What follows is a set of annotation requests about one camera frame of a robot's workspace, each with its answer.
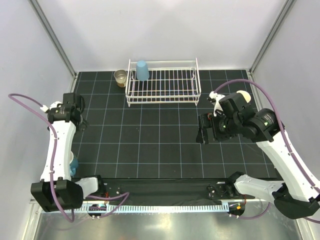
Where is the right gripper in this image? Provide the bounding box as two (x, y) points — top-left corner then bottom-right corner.
(196, 110), (240, 144)

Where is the teal flower mug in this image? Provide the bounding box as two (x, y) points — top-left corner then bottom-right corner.
(69, 151), (79, 177)

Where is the black white mug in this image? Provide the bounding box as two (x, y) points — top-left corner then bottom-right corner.
(236, 90), (252, 103)

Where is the light blue plastic cup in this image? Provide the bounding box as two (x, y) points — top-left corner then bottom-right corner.
(136, 60), (150, 81)

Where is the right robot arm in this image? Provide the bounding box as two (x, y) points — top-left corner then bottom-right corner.
(196, 90), (320, 220)

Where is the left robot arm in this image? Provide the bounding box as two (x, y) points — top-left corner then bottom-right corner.
(30, 92), (106, 212)

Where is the black grid mat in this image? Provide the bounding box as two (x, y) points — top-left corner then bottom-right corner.
(72, 70), (277, 179)

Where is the steel cup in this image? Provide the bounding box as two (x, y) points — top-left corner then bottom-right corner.
(113, 69), (127, 88)

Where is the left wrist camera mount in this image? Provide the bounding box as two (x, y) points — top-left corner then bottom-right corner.
(40, 101), (62, 113)

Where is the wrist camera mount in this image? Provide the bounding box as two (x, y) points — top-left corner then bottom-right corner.
(40, 101), (62, 113)
(208, 91), (225, 117)

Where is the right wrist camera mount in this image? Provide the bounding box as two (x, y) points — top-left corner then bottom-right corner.
(208, 91), (225, 117)

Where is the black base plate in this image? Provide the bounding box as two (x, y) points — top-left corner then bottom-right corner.
(94, 178), (244, 206)

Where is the white wire dish rack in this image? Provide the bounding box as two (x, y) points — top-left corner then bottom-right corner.
(125, 58), (202, 107)

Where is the white cable duct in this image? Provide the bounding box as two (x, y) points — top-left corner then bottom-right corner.
(74, 202), (229, 214)

